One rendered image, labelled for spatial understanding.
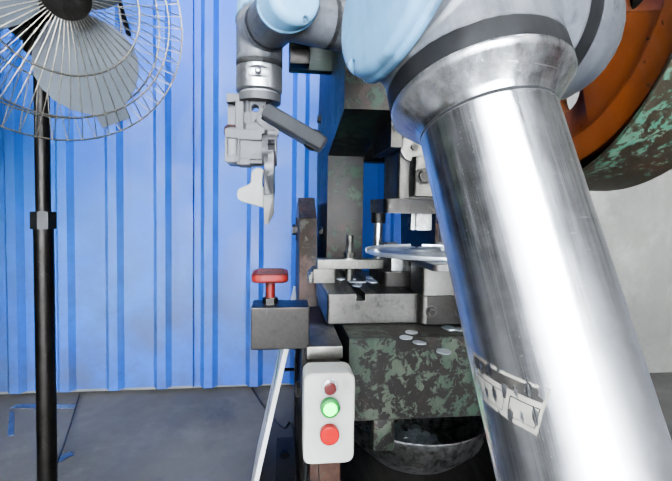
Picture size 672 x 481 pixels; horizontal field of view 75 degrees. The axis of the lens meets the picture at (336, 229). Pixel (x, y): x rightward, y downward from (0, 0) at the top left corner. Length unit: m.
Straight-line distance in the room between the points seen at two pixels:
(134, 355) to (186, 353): 0.23
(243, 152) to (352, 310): 0.36
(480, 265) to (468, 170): 0.05
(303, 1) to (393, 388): 0.63
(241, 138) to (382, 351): 0.43
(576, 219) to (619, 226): 2.52
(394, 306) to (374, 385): 0.16
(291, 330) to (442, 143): 0.53
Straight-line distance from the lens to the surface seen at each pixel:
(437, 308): 0.86
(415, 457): 0.99
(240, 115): 0.74
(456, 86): 0.27
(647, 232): 2.88
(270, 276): 0.71
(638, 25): 1.09
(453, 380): 0.85
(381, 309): 0.86
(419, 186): 0.90
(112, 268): 2.21
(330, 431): 0.69
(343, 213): 1.15
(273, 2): 0.65
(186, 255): 2.15
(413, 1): 0.27
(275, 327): 0.74
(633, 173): 1.09
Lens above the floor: 0.87
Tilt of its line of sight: 3 degrees down
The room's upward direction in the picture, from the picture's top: 1 degrees clockwise
